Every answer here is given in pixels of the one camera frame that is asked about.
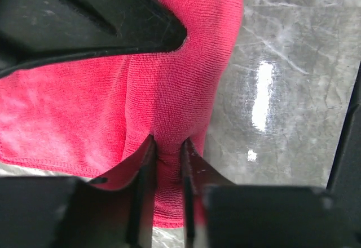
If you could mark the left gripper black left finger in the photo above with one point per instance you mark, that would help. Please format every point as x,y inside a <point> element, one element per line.
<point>113,210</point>

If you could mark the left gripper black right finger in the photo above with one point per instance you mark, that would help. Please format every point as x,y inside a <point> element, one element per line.
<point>220,213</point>

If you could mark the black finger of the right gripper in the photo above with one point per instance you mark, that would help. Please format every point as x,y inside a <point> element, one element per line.
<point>35,33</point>

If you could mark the red towel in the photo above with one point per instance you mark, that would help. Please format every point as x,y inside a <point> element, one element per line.
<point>84,117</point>

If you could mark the black base beam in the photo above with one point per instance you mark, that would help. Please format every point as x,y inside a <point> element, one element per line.
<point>344,179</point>

